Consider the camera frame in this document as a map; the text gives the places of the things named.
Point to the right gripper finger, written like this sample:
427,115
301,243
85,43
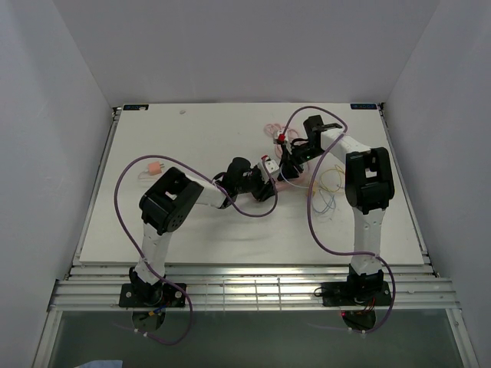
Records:
291,171
286,156

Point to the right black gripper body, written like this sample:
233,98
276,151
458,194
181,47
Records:
304,152

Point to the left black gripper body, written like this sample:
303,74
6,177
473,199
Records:
255,185

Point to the pink power strip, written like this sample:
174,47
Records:
282,186

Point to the pink charger plug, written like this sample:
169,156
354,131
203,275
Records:
155,168

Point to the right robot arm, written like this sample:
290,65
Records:
368,188

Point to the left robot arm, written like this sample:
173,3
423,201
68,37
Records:
166,205

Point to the right blue corner label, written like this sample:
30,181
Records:
363,106

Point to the blue corner label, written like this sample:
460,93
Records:
135,107
363,106

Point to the left blue corner label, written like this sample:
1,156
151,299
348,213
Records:
135,107

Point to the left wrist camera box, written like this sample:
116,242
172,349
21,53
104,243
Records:
269,168

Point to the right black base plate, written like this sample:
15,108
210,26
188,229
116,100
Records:
338,294

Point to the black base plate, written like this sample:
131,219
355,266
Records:
338,294
161,295

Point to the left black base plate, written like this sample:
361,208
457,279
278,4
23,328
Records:
161,295

